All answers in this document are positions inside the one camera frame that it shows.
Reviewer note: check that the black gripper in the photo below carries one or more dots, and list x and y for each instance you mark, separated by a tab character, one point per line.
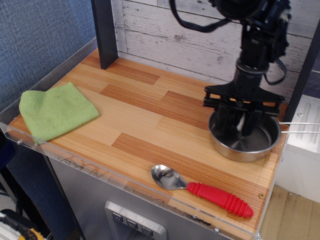
243	94

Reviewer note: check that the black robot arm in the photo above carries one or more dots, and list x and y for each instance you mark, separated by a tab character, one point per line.
264	31

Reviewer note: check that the green microfiber cloth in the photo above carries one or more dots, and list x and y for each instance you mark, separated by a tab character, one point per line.
55	112

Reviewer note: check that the stainless steel pan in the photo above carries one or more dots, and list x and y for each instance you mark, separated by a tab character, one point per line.
265	136

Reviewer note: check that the white cabinet on right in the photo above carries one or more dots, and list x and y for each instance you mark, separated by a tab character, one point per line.
299	168

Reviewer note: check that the silver control panel with buttons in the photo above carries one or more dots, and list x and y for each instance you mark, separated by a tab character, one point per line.
118	214

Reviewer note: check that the clear acrylic front guard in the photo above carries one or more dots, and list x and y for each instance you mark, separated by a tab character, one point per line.
90	175

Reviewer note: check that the yellow object bottom left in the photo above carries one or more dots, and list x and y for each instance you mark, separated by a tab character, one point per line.
24	232

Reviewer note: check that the dark right vertical post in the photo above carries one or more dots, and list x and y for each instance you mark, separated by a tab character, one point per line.
304	76

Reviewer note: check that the dark vertical post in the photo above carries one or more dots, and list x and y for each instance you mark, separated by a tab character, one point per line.
304	76
105	32

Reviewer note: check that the spoon with red handle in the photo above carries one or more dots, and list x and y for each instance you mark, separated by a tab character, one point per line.
169	179

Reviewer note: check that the dark left vertical post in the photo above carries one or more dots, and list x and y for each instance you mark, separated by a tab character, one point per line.
105	32

